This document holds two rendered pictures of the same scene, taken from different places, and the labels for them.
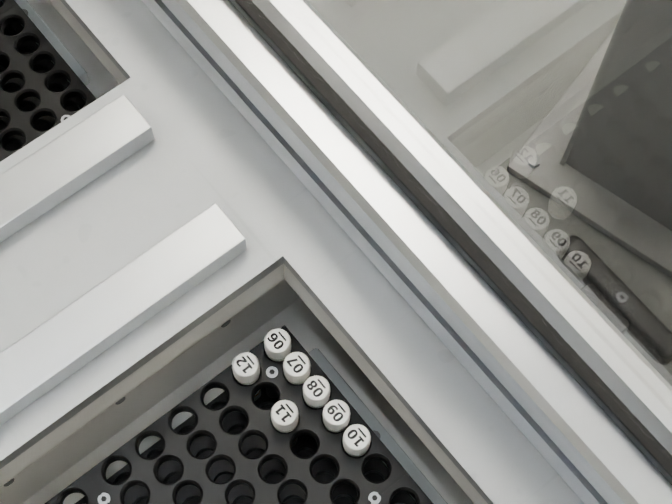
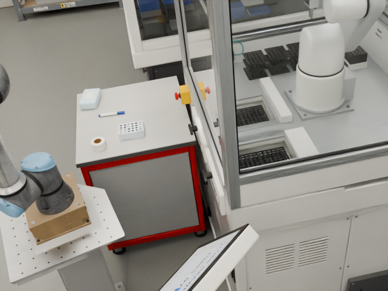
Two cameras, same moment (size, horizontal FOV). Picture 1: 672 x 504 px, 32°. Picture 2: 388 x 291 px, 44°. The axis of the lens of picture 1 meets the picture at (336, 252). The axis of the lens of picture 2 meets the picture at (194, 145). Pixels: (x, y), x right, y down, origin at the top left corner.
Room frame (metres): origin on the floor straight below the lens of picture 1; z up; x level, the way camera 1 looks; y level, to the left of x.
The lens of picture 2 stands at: (1.57, 0.84, 2.19)
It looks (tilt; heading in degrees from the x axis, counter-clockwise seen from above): 39 degrees down; 215
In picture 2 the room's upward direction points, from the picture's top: 8 degrees counter-clockwise
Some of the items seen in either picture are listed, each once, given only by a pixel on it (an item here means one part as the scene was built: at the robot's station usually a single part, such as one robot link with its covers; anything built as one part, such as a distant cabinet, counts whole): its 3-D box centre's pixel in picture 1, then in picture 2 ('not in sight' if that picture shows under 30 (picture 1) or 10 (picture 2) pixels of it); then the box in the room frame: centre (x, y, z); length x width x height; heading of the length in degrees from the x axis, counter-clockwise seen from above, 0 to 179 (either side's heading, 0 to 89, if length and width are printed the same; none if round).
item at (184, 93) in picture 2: not in sight; (184, 94); (-0.06, -0.33, 0.88); 0.07 x 0.05 x 0.07; 41
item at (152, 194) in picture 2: not in sight; (143, 168); (0.06, -0.60, 0.38); 0.62 x 0.58 x 0.76; 41
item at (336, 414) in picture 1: (335, 425); not in sight; (0.14, 0.00, 0.89); 0.01 x 0.01 x 0.05
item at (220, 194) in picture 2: not in sight; (215, 180); (0.41, 0.10, 0.87); 0.29 x 0.02 x 0.11; 41
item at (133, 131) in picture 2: not in sight; (131, 130); (0.19, -0.50, 0.78); 0.12 x 0.08 x 0.04; 128
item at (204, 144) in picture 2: not in sight; (200, 133); (0.18, -0.10, 0.87); 0.29 x 0.02 x 0.11; 41
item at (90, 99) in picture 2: not in sight; (90, 98); (0.04, -0.88, 0.78); 0.15 x 0.10 x 0.04; 29
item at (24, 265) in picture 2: not in sight; (61, 229); (0.79, -0.45, 0.70); 0.45 x 0.44 x 0.12; 145
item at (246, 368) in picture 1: (248, 379); not in sight; (0.16, 0.04, 0.89); 0.01 x 0.01 x 0.05
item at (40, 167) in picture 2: not in sight; (40, 172); (0.78, -0.44, 1.03); 0.13 x 0.12 x 0.14; 2
